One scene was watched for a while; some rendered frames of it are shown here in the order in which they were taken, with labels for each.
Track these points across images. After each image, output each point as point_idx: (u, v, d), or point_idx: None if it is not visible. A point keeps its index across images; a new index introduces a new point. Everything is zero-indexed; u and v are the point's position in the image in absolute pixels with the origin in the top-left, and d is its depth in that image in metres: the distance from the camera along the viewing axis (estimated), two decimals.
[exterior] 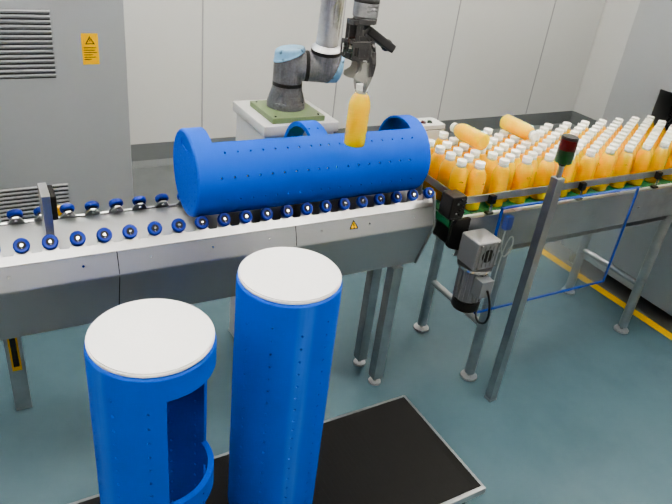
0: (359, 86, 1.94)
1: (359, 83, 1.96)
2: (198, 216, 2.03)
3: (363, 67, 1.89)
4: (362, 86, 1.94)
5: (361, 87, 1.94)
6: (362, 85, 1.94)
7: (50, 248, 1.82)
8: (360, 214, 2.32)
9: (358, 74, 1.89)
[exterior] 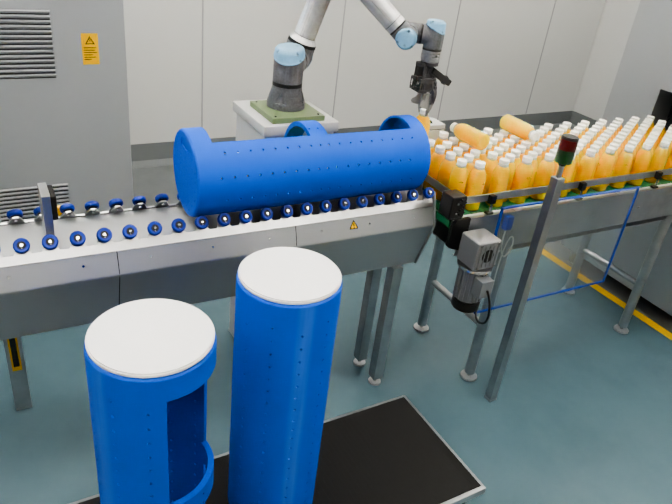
0: None
1: None
2: (198, 216, 2.03)
3: (426, 97, 2.52)
4: None
5: None
6: None
7: (50, 248, 1.82)
8: (360, 214, 2.32)
9: (422, 102, 2.52)
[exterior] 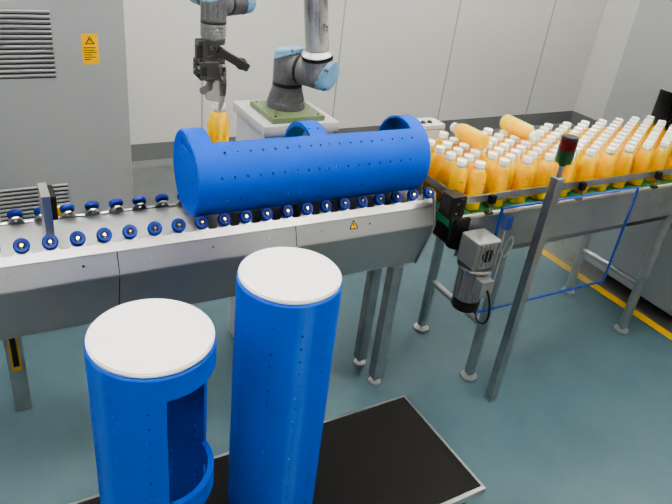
0: None
1: None
2: (198, 216, 2.03)
3: (214, 86, 1.91)
4: None
5: None
6: None
7: (50, 248, 1.82)
8: (360, 214, 2.32)
9: (209, 93, 1.91)
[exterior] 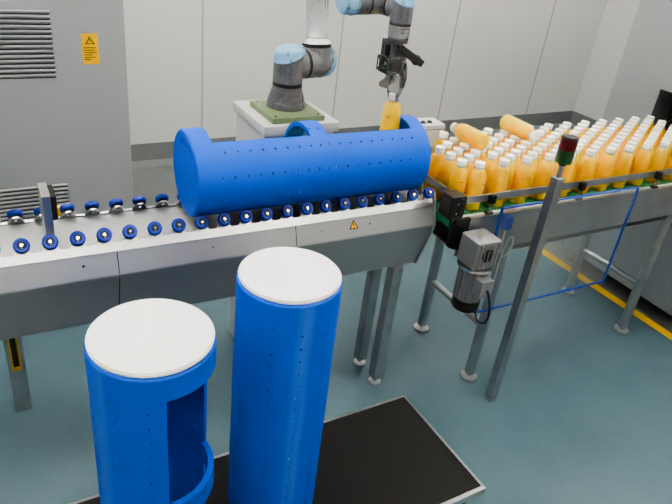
0: None
1: None
2: (198, 216, 2.03)
3: (395, 79, 2.21)
4: None
5: None
6: None
7: (50, 248, 1.82)
8: (360, 214, 2.32)
9: (391, 86, 2.21)
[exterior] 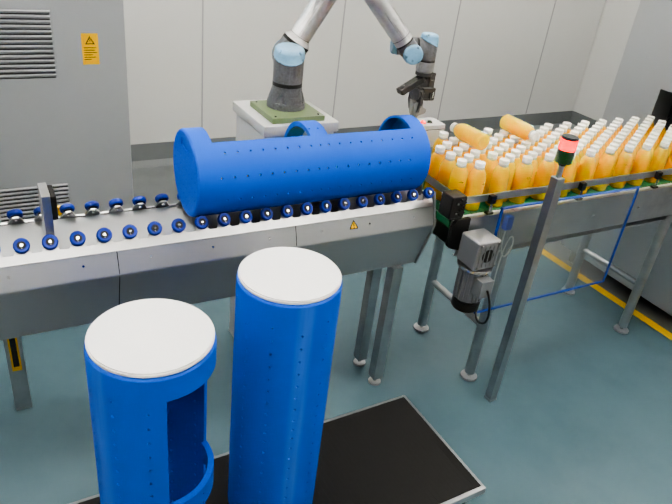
0: None
1: None
2: (198, 216, 2.03)
3: (416, 102, 2.73)
4: None
5: None
6: None
7: (50, 248, 1.82)
8: (360, 214, 2.32)
9: None
